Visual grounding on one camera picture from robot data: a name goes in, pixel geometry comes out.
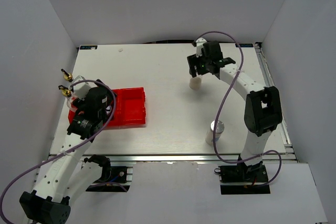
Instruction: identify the white shaker with metal lid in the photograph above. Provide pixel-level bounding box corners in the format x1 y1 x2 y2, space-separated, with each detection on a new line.
205 120 225 145

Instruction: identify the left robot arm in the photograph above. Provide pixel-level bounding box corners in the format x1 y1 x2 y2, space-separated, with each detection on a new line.
19 86 116 223

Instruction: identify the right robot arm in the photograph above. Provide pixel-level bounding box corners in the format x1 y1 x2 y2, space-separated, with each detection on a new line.
187 38 282 182

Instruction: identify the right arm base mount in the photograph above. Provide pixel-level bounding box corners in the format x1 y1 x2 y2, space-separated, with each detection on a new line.
214 162 271 195

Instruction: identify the aluminium table rail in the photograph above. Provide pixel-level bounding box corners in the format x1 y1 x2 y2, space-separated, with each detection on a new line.
254 42 299 163

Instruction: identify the clear glass oil bottle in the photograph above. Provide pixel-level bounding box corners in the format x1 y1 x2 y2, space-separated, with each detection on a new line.
61 68 84 85

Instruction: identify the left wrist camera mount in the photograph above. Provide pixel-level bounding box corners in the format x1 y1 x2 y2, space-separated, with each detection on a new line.
70 75 91 100

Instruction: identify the red plastic organizer tray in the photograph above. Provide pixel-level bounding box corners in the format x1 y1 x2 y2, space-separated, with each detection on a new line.
67 86 146 133

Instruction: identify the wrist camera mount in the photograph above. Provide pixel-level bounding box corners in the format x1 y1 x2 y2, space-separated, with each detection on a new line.
192 37 207 57
70 75 91 100

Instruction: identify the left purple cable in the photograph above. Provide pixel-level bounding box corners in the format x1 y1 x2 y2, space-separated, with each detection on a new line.
0 79 129 223

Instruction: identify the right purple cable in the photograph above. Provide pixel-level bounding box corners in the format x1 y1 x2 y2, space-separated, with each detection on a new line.
196 30 282 188

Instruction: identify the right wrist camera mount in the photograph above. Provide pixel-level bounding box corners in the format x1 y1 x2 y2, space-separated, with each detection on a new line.
192 37 207 57

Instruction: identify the purple cable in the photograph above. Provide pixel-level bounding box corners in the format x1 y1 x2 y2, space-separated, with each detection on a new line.
196 30 282 188
0 79 129 223

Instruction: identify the clear jar with metal lid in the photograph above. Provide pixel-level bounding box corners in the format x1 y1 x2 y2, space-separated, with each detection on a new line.
189 77 202 90

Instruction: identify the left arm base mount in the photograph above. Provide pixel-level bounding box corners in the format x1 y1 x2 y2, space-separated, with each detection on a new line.
86 162 133 193

